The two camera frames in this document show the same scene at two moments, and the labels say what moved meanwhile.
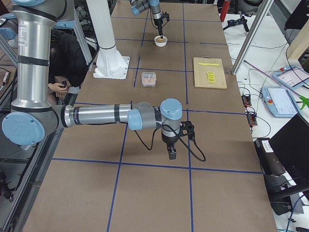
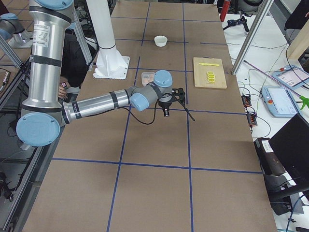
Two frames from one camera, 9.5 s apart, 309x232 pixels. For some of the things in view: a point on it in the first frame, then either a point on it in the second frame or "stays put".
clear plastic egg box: x=148 y=79 stays put
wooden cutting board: x=200 y=72 stays put
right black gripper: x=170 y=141 -> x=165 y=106
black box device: x=268 y=159 stays put
